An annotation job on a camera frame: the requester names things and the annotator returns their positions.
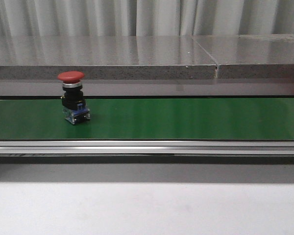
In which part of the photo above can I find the grey stone counter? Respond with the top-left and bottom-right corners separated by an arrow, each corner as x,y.
0,34 -> 294,97

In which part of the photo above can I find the red mushroom push button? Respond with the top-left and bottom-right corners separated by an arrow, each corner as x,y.
57,71 -> 90,125

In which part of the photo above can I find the aluminium conveyor frame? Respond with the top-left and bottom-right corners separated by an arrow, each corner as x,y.
0,140 -> 294,164

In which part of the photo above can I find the grey curtain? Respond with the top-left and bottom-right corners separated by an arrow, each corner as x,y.
0,0 -> 294,36

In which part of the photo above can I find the green conveyor belt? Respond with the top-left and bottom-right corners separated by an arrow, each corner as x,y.
0,98 -> 294,140

